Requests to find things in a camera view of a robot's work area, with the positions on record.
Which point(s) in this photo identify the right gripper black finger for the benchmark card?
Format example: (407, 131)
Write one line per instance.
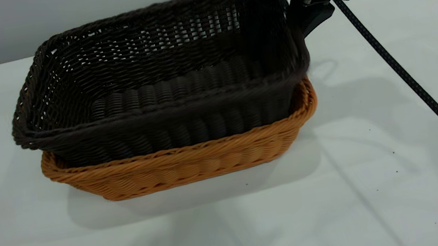
(268, 21)
(310, 14)

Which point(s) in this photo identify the orange wicker basket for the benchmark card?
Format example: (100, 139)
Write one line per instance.
(186, 168)

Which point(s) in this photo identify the dark brown wicker basket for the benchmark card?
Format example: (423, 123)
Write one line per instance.
(157, 124)

